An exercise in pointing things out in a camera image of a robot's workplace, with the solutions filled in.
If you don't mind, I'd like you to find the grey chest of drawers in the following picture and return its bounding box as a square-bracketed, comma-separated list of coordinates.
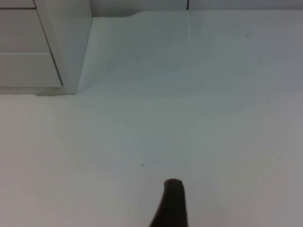
[0, 0, 93, 96]

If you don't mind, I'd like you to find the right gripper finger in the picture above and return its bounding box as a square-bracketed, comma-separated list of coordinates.
[147, 178, 191, 227]

